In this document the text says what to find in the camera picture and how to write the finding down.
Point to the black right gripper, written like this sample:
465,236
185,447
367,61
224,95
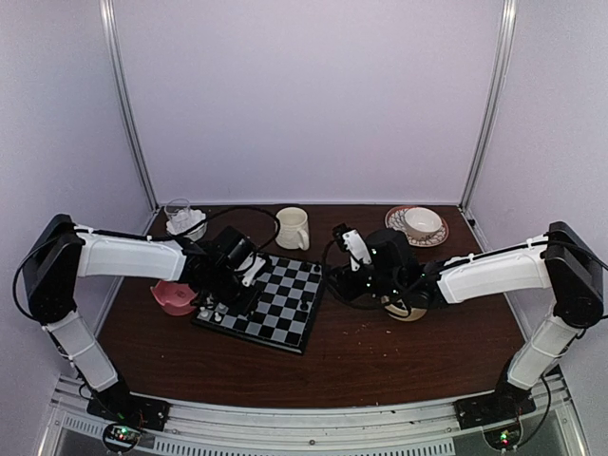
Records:
346,289

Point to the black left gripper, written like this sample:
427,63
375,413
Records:
246,305

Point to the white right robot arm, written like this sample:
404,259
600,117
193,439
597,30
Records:
384,266

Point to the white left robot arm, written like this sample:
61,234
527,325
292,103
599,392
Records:
224,268

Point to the cream bowl of black pieces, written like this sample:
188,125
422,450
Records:
404,313

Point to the pink bowl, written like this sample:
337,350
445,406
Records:
174,298

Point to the black and white chessboard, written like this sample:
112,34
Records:
277,320

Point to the floral patterned saucer plate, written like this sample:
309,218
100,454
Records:
394,219

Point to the white ribbed ceramic mug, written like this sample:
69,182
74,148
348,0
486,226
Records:
294,229

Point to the white ceramic cup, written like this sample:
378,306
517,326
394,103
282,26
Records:
421,222

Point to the clear glass cup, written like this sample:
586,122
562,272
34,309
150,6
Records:
177,211

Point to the aluminium front rail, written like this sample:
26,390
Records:
420,428

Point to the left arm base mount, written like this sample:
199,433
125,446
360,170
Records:
125,429

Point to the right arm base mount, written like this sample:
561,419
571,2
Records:
498,416

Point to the aluminium frame post left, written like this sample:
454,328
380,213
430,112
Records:
111,35

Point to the aluminium frame post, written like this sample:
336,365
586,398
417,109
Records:
502,59
111,35

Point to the aluminium frame post right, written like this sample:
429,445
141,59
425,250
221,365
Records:
502,59

